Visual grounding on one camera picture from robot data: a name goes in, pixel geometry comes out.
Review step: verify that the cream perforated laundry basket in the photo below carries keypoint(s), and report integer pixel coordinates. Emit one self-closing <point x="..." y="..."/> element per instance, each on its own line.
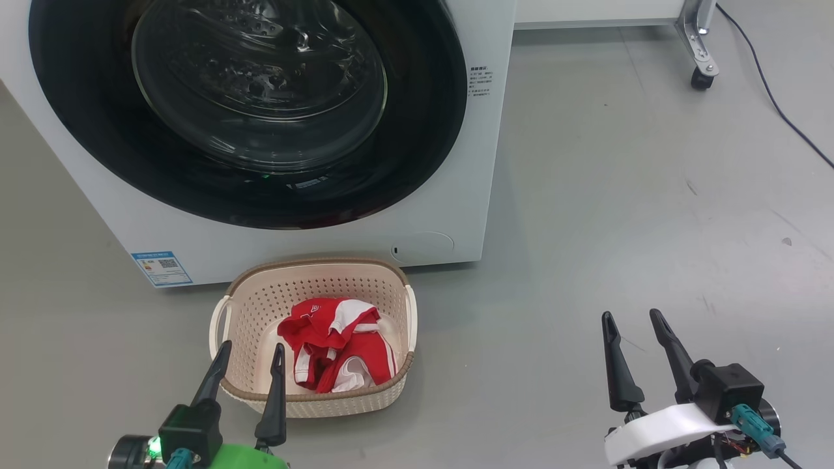
<point x="260" y="306"/>

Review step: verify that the white rolling partition panel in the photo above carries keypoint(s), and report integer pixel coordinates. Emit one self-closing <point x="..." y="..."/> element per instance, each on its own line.
<point x="697" y="32"/>

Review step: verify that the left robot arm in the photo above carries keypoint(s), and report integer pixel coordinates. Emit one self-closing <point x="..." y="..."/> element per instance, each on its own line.
<point x="130" y="453"/>

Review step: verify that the red and white cloth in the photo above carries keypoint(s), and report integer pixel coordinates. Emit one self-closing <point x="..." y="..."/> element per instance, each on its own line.
<point x="326" y="326"/>

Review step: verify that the washing machine glass door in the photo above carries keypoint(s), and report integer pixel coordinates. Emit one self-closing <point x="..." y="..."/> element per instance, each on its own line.
<point x="85" y="130"/>

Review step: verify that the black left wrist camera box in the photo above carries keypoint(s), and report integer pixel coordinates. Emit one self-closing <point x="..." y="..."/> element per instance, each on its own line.
<point x="189" y="430"/>

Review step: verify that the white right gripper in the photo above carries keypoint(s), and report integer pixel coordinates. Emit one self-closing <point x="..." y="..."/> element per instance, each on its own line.
<point x="651" y="433"/>

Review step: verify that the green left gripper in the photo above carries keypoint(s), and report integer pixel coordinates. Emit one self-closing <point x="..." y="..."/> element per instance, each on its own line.
<point x="247" y="459"/>

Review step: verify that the white front-load washing machine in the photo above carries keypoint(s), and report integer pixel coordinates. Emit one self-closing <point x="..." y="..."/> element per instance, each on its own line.
<point x="456" y="195"/>

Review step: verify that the blue energy label sticker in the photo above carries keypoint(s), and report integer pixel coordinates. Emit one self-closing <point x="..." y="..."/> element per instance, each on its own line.
<point x="161" y="268"/>

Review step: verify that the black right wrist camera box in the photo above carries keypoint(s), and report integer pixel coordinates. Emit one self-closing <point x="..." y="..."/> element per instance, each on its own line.
<point x="730" y="387"/>

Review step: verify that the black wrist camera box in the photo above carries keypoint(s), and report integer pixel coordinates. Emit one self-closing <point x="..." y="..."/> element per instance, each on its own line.
<point x="189" y="430"/>
<point x="730" y="387"/>

